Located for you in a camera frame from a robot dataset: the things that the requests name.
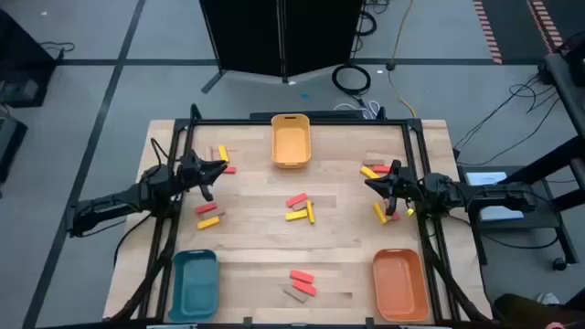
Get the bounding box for black equipment cabinet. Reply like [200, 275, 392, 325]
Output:
[0, 8, 59, 110]

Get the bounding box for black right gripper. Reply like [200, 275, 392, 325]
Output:
[364, 159, 421, 215]

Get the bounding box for black cable bundle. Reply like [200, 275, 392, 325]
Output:
[422, 218, 493, 324]
[109, 214, 182, 324]

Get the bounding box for orange plastic bin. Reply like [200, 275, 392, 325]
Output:
[372, 248, 431, 324]

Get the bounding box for black side table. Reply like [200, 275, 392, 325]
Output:
[456, 164, 580, 267]

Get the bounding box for white paper sheet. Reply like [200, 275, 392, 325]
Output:
[464, 171, 526, 223]

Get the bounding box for person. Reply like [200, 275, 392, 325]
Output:
[492, 291, 585, 329]

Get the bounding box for yellow extension cord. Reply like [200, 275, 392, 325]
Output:
[388, 0, 416, 72]

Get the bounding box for teal plastic bin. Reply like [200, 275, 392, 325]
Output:
[167, 249, 219, 324]

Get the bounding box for black folding screen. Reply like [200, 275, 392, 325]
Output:
[199, 0, 366, 95]

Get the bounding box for yellow cable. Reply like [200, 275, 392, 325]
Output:
[387, 70, 418, 119]

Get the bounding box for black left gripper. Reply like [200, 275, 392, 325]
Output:
[177, 149, 229, 202]

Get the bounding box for white cable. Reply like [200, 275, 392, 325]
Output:
[333, 100, 381, 121]

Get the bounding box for black metal stand beam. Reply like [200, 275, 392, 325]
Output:
[502, 135, 585, 211]

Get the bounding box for black equipment case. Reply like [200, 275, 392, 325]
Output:
[0, 113, 28, 184]

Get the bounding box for black loose cables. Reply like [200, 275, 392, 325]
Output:
[452, 72, 564, 168]

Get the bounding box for red white striped tape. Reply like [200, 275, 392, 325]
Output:
[473, 0, 504, 65]
[525, 0, 564, 52]

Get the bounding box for yellow plastic bin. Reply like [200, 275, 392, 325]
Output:
[270, 113, 313, 170]

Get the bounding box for black cable with plug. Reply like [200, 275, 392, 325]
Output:
[39, 40, 77, 61]

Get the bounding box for black coiled cable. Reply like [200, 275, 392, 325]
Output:
[331, 63, 372, 96]
[354, 0, 390, 37]

